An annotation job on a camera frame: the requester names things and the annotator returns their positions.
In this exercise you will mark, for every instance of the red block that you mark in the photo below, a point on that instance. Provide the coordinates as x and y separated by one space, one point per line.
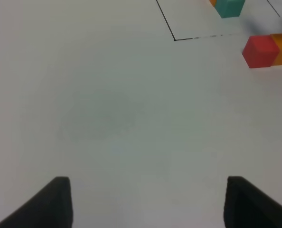
260 51

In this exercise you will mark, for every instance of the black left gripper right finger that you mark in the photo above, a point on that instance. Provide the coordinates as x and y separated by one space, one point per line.
246 206

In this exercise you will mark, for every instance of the orange template block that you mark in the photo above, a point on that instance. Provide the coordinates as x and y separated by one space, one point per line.
213 2

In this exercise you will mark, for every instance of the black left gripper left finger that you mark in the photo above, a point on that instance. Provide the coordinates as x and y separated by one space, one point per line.
51 207

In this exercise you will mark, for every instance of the green template block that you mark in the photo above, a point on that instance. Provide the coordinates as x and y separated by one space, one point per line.
229 8

